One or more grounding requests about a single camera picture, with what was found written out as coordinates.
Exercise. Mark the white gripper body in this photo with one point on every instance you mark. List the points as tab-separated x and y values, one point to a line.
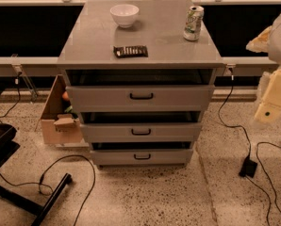
269	97

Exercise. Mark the grey bottom drawer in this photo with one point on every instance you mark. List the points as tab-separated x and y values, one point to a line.
141	157

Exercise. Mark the grey drawer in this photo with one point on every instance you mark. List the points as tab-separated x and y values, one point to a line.
140	132
139	99
141	157

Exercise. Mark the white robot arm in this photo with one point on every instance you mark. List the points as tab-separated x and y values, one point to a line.
269	41

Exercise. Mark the grey drawer cabinet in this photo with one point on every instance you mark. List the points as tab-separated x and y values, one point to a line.
142	77

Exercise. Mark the grey middle drawer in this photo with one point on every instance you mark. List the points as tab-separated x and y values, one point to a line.
140	132

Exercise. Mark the grey top drawer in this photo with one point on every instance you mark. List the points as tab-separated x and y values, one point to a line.
139	99

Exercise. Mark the white green soda can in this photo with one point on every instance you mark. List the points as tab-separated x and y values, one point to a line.
193	23

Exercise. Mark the dark snack bar packet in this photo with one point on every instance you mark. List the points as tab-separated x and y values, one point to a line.
130	51

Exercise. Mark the white bowl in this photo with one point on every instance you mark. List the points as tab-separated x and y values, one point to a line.
124	15

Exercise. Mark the brown cardboard box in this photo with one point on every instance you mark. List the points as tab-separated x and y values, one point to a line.
57	126

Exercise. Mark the black chair base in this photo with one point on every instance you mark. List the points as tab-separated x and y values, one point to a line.
24	169

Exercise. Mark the grey railing beam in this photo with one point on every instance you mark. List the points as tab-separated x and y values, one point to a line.
21	65

